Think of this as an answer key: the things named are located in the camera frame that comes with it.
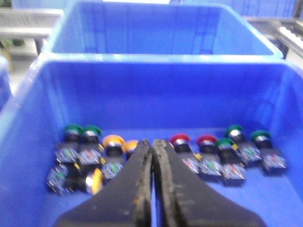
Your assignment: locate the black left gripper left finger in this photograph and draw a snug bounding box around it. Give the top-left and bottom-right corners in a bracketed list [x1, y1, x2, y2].
[55, 140, 152, 227]

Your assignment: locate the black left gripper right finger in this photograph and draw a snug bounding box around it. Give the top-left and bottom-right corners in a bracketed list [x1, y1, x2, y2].
[152, 139, 266, 227]

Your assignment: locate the red push button right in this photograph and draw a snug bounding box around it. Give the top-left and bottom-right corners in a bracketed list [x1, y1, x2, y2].
[196, 134, 222, 179]

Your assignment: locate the red push button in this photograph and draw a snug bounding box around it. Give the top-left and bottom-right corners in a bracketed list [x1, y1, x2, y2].
[196, 134, 222, 179]
[169, 133, 201, 175]

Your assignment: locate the yellow push button upright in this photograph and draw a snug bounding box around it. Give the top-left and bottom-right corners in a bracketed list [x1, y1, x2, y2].
[102, 134, 126, 181]

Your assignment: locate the yellow push button hidden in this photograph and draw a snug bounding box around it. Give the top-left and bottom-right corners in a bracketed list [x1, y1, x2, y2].
[124, 140, 139, 159]

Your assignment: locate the red push button left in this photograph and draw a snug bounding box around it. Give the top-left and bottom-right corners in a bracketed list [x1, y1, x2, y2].
[169, 133, 201, 175]

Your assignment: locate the yellow push button lying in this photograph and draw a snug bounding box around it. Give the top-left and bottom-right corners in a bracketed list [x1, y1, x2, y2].
[46, 164, 103, 195]

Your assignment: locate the green push button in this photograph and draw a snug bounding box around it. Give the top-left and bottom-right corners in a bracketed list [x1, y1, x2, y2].
[55, 124, 82, 163]
[78, 125, 102, 166]
[250, 130, 287, 175]
[215, 138, 246, 185]
[224, 124, 262, 166]

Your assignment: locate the green push button front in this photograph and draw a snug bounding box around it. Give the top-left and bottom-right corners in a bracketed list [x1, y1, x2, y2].
[215, 138, 246, 185]

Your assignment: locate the green push button far left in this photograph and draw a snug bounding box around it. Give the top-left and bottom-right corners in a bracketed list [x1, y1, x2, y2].
[55, 124, 82, 163]

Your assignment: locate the green push button back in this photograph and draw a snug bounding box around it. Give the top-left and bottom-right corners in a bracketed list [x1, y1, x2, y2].
[224, 124, 262, 166]

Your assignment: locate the green push button far right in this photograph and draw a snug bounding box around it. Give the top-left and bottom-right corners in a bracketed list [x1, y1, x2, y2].
[250, 130, 287, 175]

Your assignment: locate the blue plastic crate left front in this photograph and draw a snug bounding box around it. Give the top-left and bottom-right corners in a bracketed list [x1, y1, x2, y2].
[0, 58, 303, 227]

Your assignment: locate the blue crate behind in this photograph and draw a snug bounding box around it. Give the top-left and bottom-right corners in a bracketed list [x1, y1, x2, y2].
[44, 0, 283, 59]

